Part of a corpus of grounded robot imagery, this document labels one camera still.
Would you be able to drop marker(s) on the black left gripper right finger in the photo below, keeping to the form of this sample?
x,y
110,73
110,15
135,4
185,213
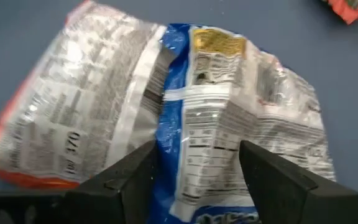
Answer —
x,y
275,193

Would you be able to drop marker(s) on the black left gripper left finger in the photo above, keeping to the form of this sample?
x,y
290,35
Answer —
x,y
120,193

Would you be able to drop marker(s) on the blue Maruchan ramen packet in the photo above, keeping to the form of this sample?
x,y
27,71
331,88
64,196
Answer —
x,y
216,124

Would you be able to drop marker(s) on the orange Maruchan ramen packet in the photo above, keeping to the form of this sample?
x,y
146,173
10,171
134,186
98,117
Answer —
x,y
73,93
346,11

